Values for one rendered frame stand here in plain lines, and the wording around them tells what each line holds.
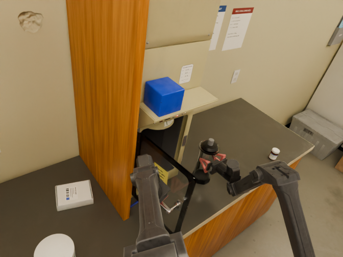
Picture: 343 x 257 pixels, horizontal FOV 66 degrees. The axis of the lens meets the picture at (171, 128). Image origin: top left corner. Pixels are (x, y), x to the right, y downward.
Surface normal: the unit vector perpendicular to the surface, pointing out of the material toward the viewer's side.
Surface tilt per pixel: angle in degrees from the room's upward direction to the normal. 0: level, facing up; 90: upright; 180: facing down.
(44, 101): 90
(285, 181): 46
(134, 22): 90
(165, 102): 90
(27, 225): 0
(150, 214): 31
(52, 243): 0
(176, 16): 90
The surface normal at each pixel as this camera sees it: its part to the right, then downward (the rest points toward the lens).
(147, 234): -0.21, -0.94
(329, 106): -0.78, 0.29
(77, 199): 0.15, -0.77
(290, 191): 0.11, -0.08
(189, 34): 0.61, 0.56
